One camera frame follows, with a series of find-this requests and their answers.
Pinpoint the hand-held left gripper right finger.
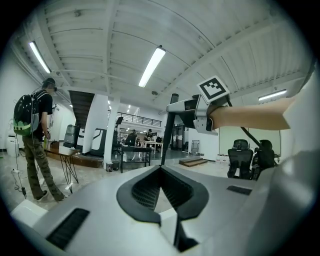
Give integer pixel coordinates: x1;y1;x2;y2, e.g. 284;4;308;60
160;165;257;256

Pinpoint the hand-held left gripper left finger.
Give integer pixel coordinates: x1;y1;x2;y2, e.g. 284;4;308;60
32;165;176;256

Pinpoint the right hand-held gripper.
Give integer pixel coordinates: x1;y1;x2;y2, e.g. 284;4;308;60
166;75;230;136

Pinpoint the person's right forearm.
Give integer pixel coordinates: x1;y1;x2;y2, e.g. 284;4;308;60
211;96;296;131

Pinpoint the black mezzanine railing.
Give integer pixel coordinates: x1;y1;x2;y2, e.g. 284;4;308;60
107;109;163;127

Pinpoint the low wooden step platform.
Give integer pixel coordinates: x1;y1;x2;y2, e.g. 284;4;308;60
178;156;209;168

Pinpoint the black mesh office chair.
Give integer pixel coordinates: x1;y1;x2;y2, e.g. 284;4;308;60
226;138;254;180

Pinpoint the long ceiling tube light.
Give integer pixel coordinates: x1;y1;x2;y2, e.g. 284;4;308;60
28;40;52;75
137;45;167;89
257;89;288;102

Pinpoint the black metal table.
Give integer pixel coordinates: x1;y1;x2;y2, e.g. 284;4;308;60
120;145;153;174

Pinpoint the white pillar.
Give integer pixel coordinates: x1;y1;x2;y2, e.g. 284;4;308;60
103;94;121;169

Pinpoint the white and black machine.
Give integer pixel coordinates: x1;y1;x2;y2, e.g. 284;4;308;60
89;127;108;158

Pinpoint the grey machine cabinet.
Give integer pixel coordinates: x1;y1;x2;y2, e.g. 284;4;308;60
63;124;81;149

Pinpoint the dark staircase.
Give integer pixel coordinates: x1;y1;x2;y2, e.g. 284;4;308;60
68;90;96;129

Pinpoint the white floor appliance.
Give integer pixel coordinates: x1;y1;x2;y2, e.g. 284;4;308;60
5;134;20;158

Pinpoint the person's white shirt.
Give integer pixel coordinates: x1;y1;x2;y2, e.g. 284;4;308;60
282;62;320;157

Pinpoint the white wire cart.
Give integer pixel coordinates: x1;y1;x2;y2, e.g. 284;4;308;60
190;139;201;154

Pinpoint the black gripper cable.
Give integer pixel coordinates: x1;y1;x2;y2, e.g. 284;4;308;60
225;99;279;166

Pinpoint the wooden table with wire legs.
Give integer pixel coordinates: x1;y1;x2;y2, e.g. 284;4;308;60
46;140;81;194

